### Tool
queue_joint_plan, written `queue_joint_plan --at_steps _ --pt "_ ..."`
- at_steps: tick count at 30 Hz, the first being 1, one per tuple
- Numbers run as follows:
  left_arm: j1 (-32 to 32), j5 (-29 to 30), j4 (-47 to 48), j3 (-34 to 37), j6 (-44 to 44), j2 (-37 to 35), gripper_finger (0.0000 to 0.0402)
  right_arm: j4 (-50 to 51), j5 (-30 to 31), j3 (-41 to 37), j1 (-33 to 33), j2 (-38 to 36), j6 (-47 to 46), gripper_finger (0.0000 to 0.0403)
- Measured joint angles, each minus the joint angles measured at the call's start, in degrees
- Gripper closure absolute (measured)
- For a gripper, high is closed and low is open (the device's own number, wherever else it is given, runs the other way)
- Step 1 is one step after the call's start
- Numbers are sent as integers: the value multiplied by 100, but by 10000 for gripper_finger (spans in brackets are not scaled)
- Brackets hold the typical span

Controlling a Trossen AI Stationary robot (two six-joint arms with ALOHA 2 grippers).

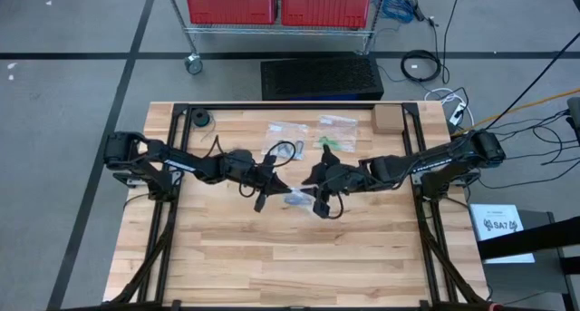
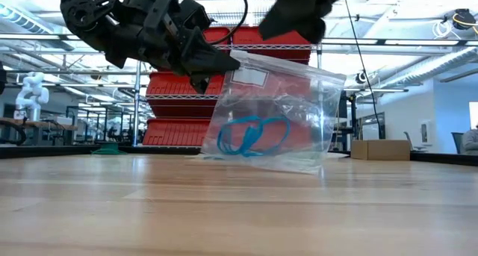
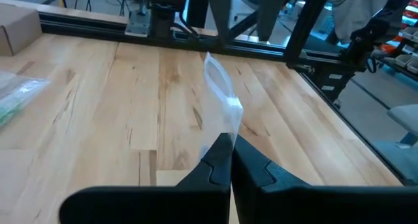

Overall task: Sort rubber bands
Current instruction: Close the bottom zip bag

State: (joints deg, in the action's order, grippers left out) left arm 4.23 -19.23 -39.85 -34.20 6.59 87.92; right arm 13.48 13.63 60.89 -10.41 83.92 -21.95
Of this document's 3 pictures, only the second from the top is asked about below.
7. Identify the white ventilation duct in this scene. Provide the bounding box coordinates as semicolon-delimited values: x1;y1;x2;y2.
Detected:
380;46;478;88

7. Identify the silver ventilation duct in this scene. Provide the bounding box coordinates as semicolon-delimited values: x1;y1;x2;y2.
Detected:
0;4;75;51

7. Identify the brown cardboard box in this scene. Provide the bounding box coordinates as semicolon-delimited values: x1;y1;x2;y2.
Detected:
350;139;411;162

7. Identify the person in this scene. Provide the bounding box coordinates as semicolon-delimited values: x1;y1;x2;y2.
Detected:
461;124;478;156

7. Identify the white wall box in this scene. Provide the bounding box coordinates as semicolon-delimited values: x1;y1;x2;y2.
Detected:
420;121;435;146

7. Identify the black aluminium table frame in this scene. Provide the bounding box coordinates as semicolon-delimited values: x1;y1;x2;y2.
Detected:
0;144;478;167

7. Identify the black ceiling device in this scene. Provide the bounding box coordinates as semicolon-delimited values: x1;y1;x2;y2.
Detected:
450;8;478;31

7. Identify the white cable coil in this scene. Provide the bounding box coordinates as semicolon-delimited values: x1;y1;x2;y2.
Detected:
432;19;453;40

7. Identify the chrome wire shelf rack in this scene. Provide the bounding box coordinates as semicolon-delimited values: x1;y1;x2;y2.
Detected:
132;0;326;152

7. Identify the black monitor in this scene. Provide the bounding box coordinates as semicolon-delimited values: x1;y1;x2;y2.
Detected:
338;90;349;119

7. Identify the green band far left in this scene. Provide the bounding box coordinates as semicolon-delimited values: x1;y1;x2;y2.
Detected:
90;142;128;155

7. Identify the grey office chair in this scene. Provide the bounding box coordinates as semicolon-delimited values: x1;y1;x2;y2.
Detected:
403;131;427;153

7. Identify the dark office chair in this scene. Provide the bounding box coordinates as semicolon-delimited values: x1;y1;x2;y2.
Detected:
450;131;466;155

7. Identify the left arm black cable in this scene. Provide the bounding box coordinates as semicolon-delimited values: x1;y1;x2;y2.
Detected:
208;0;249;46

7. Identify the thin black hanging cable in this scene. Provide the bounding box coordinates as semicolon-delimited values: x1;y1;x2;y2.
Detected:
343;0;384;140

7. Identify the wooden workbench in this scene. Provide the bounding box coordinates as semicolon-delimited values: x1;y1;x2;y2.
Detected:
0;117;78;147

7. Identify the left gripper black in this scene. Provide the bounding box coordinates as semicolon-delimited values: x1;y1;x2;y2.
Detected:
122;0;242;95

